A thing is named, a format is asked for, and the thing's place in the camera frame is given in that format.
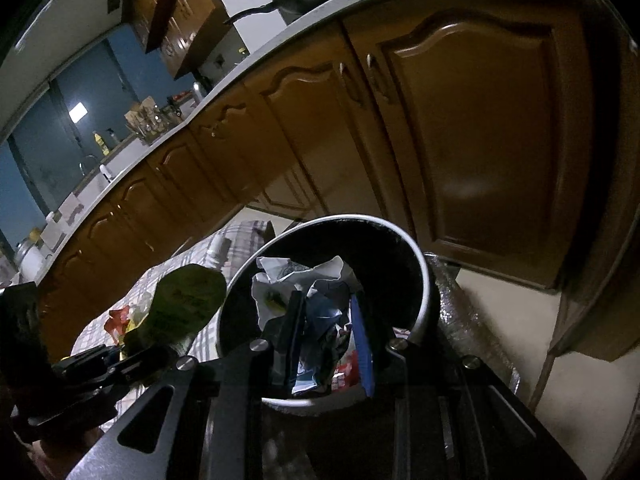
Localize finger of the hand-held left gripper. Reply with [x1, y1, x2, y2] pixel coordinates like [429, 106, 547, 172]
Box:
[52, 342, 126, 378]
[27, 350, 178, 431]

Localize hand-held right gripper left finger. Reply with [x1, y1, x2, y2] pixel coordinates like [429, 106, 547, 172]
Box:
[65, 290, 308, 480]

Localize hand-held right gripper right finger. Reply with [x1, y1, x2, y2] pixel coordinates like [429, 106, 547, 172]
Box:
[349, 293, 587, 480]

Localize red and white box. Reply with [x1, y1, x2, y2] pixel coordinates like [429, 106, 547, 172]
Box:
[332, 327, 361, 391]

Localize silver wrapper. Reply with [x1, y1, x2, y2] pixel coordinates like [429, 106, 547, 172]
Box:
[292, 280, 358, 396]

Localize large white plastic bag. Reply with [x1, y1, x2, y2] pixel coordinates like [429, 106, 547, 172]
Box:
[251, 255, 363, 331]

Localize white round bin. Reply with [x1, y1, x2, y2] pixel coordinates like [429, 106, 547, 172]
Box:
[216, 214, 441, 416]

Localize green carton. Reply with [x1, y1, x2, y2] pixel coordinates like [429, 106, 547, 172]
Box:
[122, 264, 228, 356]

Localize red snack wrapper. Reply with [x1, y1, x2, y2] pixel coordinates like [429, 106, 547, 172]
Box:
[104, 305, 132, 346]

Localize white canister with metal lid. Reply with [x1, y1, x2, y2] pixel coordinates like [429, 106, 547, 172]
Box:
[15, 237, 47, 281]

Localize clear plastic bag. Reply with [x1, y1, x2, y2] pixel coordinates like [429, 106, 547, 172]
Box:
[425, 252, 523, 406]

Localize kitchen window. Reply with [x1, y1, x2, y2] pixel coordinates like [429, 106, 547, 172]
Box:
[0, 25, 151, 251]

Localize brown lower kitchen cabinets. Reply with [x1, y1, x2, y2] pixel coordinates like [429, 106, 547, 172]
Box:
[37, 0, 640, 361]

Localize brown kitchen cabinets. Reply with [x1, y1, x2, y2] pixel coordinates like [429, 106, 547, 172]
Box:
[37, 0, 640, 361]
[122, 0, 233, 80]

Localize wooden utensil rack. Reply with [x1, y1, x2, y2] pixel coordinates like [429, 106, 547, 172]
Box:
[124, 96, 173, 143]

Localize white kitchen countertop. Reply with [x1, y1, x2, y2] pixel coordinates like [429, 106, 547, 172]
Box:
[15, 0, 581, 286]

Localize brown upper kitchen cabinets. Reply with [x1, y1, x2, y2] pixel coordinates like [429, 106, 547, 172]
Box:
[122, 0, 233, 80]

